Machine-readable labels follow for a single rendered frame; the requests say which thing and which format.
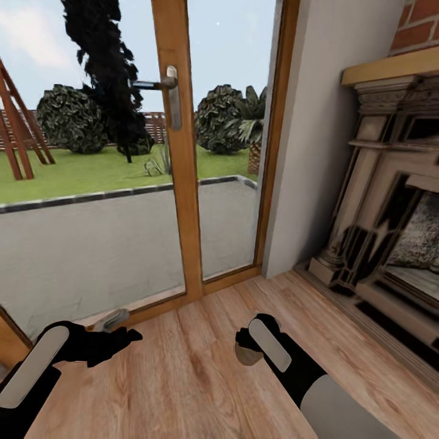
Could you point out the door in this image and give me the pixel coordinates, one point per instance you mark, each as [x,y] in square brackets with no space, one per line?
[138,150]

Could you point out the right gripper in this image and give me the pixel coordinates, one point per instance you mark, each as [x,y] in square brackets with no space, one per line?
[245,341]

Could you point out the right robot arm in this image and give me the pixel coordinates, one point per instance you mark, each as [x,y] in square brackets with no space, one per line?
[329,409]

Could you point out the wood fireplace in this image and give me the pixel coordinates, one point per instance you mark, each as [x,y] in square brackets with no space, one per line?
[380,261]

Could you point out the countertop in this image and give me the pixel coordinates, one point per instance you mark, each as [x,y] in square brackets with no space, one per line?
[423,63]

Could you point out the pillar candle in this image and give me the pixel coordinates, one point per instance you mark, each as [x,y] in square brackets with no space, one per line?
[247,356]

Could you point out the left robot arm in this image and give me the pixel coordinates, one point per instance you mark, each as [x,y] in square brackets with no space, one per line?
[24,391]

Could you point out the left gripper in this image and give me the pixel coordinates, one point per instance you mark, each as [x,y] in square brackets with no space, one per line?
[110,344]

